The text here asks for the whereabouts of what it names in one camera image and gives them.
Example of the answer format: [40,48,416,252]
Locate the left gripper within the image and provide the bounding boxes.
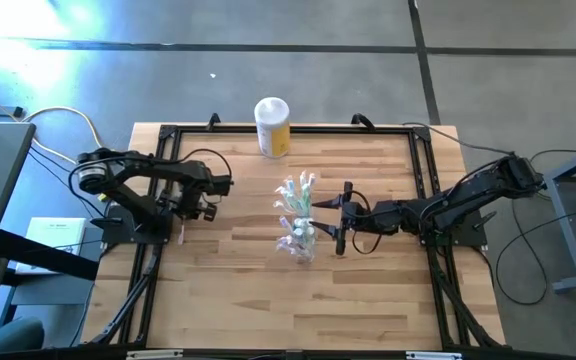
[167,172,235,223]

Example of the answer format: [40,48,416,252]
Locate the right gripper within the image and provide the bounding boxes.
[311,180,402,257]

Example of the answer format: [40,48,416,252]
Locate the green toothbrush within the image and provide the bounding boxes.
[273,199,305,217]
[300,183,314,217]
[274,185,303,214]

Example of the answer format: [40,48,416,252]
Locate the clear acrylic holder cup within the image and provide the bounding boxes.
[282,212,318,265]

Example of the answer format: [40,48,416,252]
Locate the blue toothbrush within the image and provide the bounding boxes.
[284,177,305,212]

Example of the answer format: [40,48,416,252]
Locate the white yellow wipes canister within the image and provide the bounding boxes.
[253,96,292,159]

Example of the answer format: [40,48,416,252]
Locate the white booklet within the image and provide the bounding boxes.
[15,215,90,275]

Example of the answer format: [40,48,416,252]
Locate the black crossbar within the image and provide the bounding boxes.
[0,227,100,282]

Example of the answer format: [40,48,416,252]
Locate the person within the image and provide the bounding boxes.
[0,316,46,355]

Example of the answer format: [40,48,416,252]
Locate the grey metal cart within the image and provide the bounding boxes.
[542,138,576,295]

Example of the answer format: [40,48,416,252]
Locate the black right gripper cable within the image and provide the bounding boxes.
[350,189,384,256]

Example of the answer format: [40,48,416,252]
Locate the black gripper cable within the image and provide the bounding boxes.
[350,189,384,256]
[180,147,234,181]

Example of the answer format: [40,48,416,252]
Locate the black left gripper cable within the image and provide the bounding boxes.
[180,147,234,181]

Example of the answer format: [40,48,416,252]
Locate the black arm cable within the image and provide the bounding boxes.
[401,121,517,156]

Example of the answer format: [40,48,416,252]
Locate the silver aluminium bracket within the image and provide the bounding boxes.
[405,351,465,360]
[125,349,185,360]

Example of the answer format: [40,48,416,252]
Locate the yellow cable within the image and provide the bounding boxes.
[0,82,105,166]

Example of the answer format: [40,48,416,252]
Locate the black floor cable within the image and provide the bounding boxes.
[495,147,576,306]

